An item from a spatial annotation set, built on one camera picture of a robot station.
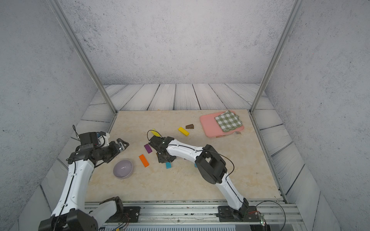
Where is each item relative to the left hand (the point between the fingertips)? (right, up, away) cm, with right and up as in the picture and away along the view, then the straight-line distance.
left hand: (125, 146), depth 79 cm
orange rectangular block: (+6, -11, +14) cm, 19 cm away
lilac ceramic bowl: (-5, -15, +9) cm, 19 cm away
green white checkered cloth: (+65, +15, +34) cm, 75 cm away
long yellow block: (+16, +7, +2) cm, 18 cm away
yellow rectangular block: (+31, +7, +29) cm, 43 cm away
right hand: (+20, -10, +11) cm, 25 cm away
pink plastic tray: (+51, +9, +32) cm, 60 cm away
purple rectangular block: (+7, -5, +20) cm, 21 cm away
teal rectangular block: (+22, -13, +10) cm, 28 cm away
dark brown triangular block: (+36, +10, +32) cm, 49 cm away
